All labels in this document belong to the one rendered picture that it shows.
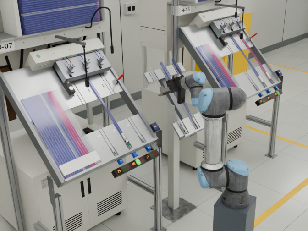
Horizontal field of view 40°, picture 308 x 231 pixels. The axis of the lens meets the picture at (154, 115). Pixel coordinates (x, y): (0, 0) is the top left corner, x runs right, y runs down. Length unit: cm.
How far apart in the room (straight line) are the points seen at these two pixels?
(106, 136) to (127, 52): 258
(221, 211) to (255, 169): 148
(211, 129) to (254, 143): 214
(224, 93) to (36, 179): 119
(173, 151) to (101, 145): 68
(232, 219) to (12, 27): 155
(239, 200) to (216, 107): 54
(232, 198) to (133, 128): 73
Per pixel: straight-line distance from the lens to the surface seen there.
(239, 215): 232
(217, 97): 203
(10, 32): 249
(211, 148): 214
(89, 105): 304
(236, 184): 226
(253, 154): 401
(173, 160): 298
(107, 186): 293
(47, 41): 255
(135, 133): 258
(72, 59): 262
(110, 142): 247
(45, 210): 269
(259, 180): 364
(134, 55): 504
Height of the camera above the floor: 190
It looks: 24 degrees down
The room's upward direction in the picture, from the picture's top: 1 degrees counter-clockwise
